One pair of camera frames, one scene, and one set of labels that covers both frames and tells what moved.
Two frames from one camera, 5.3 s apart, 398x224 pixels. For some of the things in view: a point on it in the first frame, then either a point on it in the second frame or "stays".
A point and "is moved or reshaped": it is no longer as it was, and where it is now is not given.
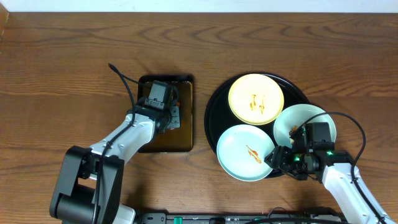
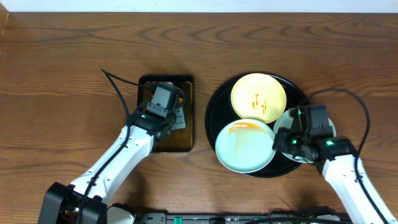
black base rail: x=233 y=218 stays
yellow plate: x=256 y=99 stays
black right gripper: x=280 y=159 → x=281 y=140
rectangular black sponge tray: x=177 y=139 stays
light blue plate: x=241 y=150 is moved or reshaped
